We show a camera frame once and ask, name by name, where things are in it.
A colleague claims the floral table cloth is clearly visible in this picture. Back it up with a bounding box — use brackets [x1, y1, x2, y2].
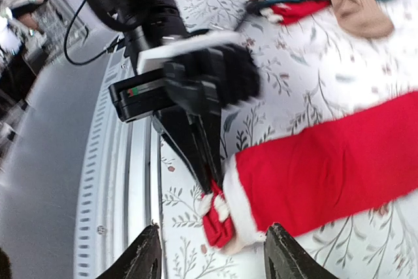
[161, 0, 417, 278]

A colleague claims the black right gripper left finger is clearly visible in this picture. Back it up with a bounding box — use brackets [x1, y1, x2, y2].
[97, 224, 162, 279]

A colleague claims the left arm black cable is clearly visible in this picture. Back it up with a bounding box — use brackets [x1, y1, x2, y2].
[63, 0, 125, 66]

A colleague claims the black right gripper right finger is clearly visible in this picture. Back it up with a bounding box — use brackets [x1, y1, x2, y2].
[264, 223, 337, 279]

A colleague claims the red santa sock pair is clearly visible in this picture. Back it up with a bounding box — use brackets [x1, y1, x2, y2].
[199, 92, 417, 254]

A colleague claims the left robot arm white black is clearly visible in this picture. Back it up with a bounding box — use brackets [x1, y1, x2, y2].
[86, 0, 261, 194]

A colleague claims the aluminium front table rail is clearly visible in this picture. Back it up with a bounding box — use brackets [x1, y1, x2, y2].
[73, 49, 151, 278]

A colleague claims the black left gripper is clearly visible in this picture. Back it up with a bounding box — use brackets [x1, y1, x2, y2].
[153, 44, 261, 194]

